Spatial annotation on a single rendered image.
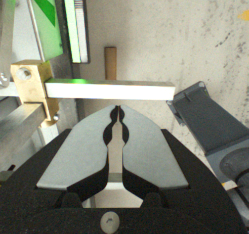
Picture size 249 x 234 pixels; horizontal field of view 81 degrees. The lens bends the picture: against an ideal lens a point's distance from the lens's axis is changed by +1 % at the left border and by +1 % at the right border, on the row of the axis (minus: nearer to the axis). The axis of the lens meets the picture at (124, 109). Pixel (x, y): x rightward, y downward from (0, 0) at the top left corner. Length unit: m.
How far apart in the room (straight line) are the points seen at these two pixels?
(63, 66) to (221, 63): 1.13
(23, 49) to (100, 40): 0.64
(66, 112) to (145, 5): 0.84
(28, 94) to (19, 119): 0.06
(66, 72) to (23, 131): 0.20
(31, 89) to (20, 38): 0.26
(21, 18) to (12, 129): 0.35
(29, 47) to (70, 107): 0.21
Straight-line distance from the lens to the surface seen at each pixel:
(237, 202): 0.78
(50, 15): 0.38
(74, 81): 0.31
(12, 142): 0.27
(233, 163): 0.85
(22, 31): 0.55
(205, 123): 0.98
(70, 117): 0.49
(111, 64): 1.03
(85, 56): 0.40
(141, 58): 1.11
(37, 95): 0.32
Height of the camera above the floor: 1.09
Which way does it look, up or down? 61 degrees down
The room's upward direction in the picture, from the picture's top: 179 degrees clockwise
